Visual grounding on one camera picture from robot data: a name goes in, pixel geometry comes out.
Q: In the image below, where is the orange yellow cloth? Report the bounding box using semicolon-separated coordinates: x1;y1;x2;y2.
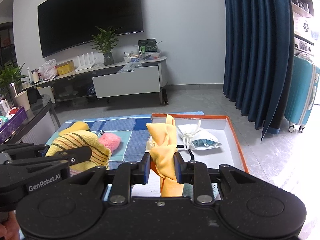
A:
146;115;183;197

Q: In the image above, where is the operator left hand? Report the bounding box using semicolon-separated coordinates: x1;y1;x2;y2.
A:
0;211;20;240

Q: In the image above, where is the pink fluffy sponge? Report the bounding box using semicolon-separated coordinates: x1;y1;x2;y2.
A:
98;133;121;152

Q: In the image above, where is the orange rimmed white box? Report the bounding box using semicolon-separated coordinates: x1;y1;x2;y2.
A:
150;113;250;198

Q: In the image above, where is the blue patchwork mat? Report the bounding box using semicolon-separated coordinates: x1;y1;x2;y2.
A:
46;110;205;201

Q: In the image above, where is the black glass coffee table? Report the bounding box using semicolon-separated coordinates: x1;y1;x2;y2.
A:
3;94;61;145

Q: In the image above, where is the purple tray box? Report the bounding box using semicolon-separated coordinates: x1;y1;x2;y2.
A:
0;107;27;144

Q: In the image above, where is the beige paper cup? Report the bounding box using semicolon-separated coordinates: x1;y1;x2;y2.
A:
15;91;30;111

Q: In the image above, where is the yellow cardboard box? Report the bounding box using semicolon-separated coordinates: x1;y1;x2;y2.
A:
57;60;75;76

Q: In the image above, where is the white wifi router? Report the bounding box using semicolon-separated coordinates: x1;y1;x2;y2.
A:
75;52;95;72

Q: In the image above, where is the white plastic bag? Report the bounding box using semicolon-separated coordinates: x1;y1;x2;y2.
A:
39;59;58;80

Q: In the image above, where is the white cylinder jar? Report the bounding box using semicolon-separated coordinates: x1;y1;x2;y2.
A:
31;71;40;83

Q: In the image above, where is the white tv cabinet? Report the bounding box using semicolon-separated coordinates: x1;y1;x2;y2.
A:
32;56;168;105

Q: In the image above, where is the potted plant on table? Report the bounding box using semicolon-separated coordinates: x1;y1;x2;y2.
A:
1;62;28;106

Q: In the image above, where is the potted plant on cabinet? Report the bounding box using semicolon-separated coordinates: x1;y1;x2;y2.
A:
91;27;119;66

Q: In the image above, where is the green black product box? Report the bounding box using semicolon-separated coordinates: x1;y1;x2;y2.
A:
138;38;158;54

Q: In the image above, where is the teal suitcase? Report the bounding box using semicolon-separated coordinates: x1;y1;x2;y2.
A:
284;53;319;133

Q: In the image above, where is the dark blue curtain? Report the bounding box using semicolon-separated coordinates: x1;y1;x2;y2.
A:
222;0;294;134

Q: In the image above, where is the black hair tie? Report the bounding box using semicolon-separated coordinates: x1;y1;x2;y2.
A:
176;144;195;162

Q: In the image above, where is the black wall television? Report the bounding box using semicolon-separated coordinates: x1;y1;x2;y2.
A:
37;0;144;57

